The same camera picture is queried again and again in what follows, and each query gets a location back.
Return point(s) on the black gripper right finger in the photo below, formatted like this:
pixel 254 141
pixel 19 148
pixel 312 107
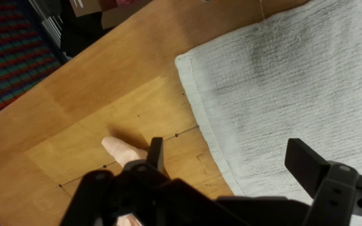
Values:
pixel 311 168

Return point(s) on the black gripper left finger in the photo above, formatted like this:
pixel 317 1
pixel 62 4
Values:
pixel 156 155

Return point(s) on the white terry towel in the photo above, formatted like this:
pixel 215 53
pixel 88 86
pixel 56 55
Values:
pixel 298 96

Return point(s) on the pink crumpled cloth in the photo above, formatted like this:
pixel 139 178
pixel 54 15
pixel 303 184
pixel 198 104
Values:
pixel 122 151

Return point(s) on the brown cardboard piece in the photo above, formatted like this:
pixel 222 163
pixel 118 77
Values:
pixel 113 13

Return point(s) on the red green patterned partition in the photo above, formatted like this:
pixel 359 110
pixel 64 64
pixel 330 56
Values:
pixel 9 55

